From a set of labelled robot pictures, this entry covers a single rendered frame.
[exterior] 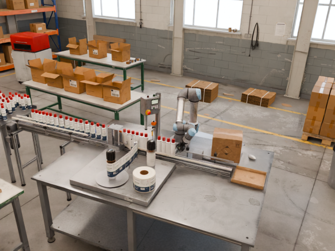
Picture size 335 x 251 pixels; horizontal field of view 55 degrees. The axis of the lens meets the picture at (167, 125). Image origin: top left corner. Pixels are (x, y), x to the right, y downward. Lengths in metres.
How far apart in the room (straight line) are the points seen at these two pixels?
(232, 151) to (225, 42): 5.49
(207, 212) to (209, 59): 6.46
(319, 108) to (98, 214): 4.02
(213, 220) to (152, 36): 7.47
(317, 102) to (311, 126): 0.45
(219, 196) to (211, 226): 0.40
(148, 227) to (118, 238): 0.34
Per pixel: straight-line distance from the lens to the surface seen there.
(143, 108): 3.27
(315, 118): 6.02
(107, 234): 3.46
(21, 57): 8.60
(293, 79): 8.20
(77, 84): 5.48
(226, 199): 2.93
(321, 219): 4.39
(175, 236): 3.41
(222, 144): 3.32
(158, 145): 3.34
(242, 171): 3.34
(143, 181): 2.78
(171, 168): 3.18
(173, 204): 2.81
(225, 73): 8.70
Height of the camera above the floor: 2.61
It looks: 25 degrees down
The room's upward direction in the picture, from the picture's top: 1 degrees clockwise
